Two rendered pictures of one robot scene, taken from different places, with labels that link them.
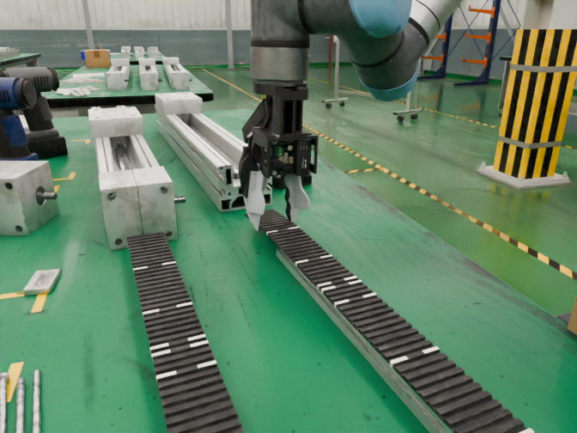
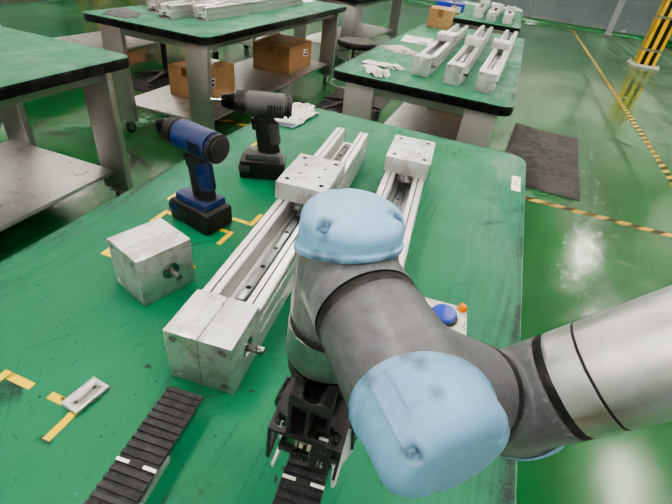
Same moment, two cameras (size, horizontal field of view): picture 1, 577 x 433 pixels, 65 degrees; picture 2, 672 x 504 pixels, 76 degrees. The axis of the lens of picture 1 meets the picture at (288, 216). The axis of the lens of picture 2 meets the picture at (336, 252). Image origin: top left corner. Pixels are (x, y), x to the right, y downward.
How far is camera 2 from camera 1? 48 cm
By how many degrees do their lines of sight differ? 32
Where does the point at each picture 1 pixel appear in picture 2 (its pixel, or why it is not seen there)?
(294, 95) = (308, 406)
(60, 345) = not seen: outside the picture
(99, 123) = (283, 186)
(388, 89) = not seen: hidden behind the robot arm
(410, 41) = (540, 432)
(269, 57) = (293, 343)
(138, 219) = (196, 365)
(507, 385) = not seen: outside the picture
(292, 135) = (302, 438)
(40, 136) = (263, 159)
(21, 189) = (143, 270)
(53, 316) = (47, 458)
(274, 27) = (301, 319)
